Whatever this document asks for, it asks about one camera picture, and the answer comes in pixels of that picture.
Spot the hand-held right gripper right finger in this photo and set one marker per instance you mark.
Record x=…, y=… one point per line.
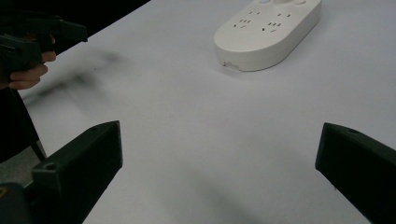
x=358, y=168

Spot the white power strip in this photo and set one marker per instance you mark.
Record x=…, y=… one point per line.
x=264, y=34

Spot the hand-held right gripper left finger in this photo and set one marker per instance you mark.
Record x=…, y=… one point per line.
x=84, y=165

